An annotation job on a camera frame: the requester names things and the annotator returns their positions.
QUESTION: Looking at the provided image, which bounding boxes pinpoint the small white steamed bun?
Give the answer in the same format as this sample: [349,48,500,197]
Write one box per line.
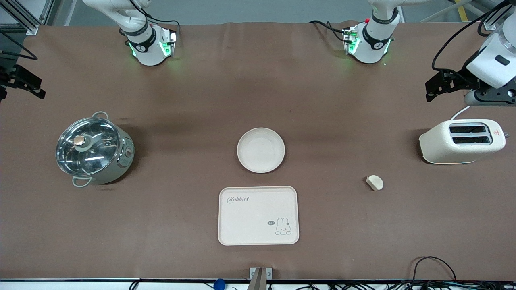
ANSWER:
[366,175,384,192]

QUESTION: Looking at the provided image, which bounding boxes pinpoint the round cream plate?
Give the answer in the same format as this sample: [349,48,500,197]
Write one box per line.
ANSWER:
[237,127,286,174]

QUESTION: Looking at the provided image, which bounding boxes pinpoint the cream rabbit print tray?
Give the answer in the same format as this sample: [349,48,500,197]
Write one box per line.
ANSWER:
[218,186,300,246]

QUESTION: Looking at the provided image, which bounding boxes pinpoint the cream two-slot toaster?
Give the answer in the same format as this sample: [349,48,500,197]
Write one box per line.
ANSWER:
[418,119,510,165]

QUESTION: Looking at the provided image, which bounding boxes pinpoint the glass pot lid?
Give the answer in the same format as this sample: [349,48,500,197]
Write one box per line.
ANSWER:
[56,117,121,176]

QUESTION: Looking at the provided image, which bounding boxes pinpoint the steel pot with glass lid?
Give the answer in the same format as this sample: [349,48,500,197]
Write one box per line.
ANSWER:
[56,112,135,188]

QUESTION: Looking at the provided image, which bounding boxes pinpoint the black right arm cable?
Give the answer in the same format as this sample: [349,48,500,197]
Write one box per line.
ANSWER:
[0,30,39,61]

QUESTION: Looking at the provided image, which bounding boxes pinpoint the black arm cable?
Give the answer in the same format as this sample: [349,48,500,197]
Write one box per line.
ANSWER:
[431,0,516,73]
[0,30,39,61]

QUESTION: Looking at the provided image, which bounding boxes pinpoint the white toaster power cable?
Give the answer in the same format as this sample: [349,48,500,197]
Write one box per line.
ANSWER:
[450,105,471,121]

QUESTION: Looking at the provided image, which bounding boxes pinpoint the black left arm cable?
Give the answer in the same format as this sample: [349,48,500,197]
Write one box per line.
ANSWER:
[431,0,516,73]

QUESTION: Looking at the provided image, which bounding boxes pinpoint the aluminium frame profile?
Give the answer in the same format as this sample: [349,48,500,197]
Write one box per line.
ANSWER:
[482,0,514,31]
[0,0,55,36]

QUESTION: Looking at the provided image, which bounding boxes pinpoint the black left base cable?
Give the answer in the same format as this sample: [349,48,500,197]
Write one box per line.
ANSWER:
[310,19,348,43]

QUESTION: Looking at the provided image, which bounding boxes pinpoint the black base cable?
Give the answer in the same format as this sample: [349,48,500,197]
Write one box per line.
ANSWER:
[310,19,348,43]
[133,0,181,35]

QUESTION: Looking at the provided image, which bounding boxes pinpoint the black right base cable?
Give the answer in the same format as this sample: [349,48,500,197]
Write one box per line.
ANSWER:
[133,0,181,35]

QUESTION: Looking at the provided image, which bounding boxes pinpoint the black looped floor cable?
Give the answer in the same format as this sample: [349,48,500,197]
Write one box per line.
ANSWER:
[411,256,458,282]

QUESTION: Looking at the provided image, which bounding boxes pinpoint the black cable bundle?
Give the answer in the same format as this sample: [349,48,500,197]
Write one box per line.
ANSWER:
[296,280,516,290]

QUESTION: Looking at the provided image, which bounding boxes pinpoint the grey metal bracket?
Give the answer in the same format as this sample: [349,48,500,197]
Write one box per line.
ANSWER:
[249,267,273,290]

